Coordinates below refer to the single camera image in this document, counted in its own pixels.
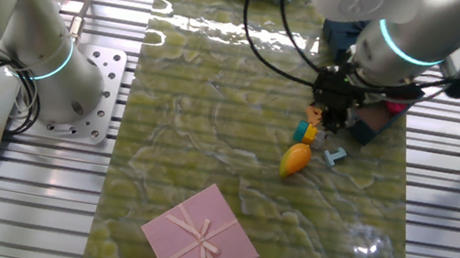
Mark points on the light blue number one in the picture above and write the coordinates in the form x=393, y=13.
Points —
x=336, y=156

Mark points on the silver robot mounting plate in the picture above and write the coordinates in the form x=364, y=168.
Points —
x=106, y=63

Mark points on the dark blue gift box base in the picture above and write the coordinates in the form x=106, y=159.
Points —
x=370, y=123

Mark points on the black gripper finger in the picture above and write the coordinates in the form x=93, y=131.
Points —
x=342, y=121
x=329, y=119

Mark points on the yellow toy mango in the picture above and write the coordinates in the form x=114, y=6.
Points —
x=295, y=160

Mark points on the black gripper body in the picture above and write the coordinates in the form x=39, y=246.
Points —
x=337, y=93

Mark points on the tan wooden number four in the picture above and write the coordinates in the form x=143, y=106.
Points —
x=313, y=115

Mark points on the pink ribboned gift box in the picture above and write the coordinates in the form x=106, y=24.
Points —
x=198, y=240

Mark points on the dark blue ribboned box lid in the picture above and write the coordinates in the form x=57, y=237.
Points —
x=339, y=37

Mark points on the green marble pattern mat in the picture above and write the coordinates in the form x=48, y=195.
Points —
x=228, y=170

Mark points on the yellow teal clear brick stack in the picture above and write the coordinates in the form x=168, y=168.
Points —
x=307, y=133

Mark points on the pink translucent plastic toy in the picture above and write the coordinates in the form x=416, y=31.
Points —
x=395, y=108

